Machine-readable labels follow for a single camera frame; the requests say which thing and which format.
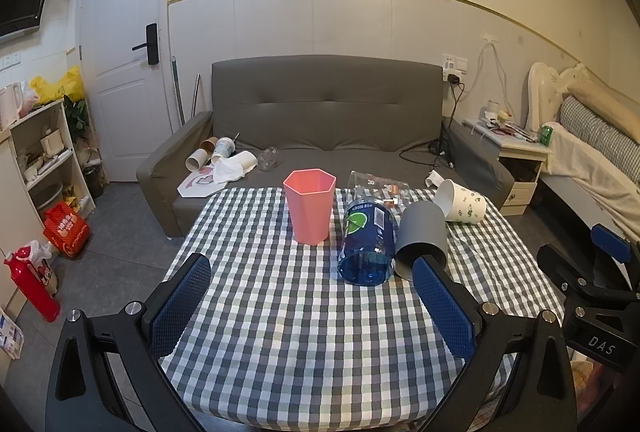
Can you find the pink cloth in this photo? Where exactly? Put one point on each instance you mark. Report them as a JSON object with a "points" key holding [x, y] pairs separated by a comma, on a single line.
{"points": [[595, 387]]}

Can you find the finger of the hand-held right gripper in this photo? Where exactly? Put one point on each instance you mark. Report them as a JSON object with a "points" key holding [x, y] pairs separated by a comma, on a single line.
{"points": [[565, 269], [611, 242]]}

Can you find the blue and white box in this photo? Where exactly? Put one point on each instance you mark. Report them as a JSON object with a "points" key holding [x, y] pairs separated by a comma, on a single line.
{"points": [[11, 337]]}

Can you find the grey cup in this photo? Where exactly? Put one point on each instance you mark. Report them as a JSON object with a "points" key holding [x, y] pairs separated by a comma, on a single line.
{"points": [[422, 232]]}

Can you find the blue plastic bottle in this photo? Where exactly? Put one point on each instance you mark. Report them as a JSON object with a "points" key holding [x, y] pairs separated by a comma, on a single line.
{"points": [[365, 242]]}

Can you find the brown paper cup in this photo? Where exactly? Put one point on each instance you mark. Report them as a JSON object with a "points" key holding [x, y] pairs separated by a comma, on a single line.
{"points": [[209, 144]]}

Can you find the pink hexagonal cup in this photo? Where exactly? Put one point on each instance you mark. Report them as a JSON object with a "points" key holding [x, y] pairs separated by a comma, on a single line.
{"points": [[310, 212]]}

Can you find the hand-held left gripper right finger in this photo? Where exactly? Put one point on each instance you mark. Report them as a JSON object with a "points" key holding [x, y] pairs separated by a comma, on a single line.
{"points": [[442, 312]]}

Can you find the green can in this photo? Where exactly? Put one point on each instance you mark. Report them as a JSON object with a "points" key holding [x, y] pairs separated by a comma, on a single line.
{"points": [[547, 136]]}

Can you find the crumpled white tissue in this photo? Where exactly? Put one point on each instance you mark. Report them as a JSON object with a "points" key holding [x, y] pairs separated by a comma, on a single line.
{"points": [[227, 170]]}

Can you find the grey sofa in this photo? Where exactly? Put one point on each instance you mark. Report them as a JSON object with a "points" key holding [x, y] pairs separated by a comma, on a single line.
{"points": [[325, 112]]}

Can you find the metal stick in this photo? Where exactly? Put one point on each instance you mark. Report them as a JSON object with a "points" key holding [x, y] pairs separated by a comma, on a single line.
{"points": [[195, 95]]}

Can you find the beige pillow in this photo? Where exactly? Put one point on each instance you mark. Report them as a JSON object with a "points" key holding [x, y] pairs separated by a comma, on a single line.
{"points": [[605, 100]]}

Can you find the cream bed headboard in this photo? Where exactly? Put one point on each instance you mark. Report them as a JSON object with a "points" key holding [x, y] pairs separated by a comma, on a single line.
{"points": [[545, 87]]}

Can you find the clutter on nightstand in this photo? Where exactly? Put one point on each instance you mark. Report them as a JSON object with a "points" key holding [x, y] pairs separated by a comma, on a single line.
{"points": [[502, 122]]}

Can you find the white nightstand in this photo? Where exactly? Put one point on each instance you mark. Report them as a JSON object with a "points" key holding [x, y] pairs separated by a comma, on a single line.
{"points": [[522, 162]]}

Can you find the pale pink kettle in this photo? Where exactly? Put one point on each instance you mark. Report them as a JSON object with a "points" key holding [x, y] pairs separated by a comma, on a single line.
{"points": [[10, 105]]}

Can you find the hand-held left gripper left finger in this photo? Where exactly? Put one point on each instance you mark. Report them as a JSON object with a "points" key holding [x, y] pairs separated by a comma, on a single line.
{"points": [[180, 307]]}

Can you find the white wall socket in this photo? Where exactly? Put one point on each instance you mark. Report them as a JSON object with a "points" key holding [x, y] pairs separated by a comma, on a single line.
{"points": [[490, 39]]}

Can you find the bed with beige blanket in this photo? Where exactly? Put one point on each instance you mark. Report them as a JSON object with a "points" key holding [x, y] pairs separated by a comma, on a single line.
{"points": [[590, 172]]}

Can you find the white paper cup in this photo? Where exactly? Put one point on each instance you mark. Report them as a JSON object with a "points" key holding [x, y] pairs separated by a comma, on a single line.
{"points": [[247, 161], [196, 161]]}

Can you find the white door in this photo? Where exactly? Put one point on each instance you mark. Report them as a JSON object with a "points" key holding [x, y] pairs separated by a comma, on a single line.
{"points": [[125, 112]]}

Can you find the green plant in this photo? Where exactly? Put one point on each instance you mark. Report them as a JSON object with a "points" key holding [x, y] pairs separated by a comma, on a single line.
{"points": [[77, 117]]}

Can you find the grey checkered pillow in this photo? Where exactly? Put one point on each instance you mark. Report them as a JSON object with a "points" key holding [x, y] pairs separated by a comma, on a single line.
{"points": [[600, 132]]}

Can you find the paper cup with straw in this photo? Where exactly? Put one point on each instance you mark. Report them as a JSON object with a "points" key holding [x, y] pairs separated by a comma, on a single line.
{"points": [[223, 151]]}

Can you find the red shopping bag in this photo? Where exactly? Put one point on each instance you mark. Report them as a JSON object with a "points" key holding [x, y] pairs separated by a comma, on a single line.
{"points": [[67, 229]]}

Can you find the yellow plastic bag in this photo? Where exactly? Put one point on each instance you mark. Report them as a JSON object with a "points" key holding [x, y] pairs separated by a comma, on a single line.
{"points": [[57, 85]]}

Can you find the white wall outlet panel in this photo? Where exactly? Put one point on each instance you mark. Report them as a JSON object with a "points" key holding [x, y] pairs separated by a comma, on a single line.
{"points": [[455, 64]]}

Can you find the white and pink paper bag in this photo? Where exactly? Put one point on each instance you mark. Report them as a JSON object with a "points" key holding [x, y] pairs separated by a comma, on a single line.
{"points": [[197, 184]]}

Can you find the white printed cup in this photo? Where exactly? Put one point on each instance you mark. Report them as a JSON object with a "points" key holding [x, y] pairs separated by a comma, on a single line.
{"points": [[465, 207]]}

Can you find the clear glass cup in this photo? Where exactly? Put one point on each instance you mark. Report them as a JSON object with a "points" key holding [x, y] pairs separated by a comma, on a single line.
{"points": [[380, 187]]}

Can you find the white storage shelf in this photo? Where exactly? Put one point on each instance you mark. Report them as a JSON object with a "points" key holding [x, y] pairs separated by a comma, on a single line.
{"points": [[45, 162]]}

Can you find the red fire extinguisher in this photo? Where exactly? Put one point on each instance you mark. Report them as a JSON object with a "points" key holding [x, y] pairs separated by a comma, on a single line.
{"points": [[32, 284]]}

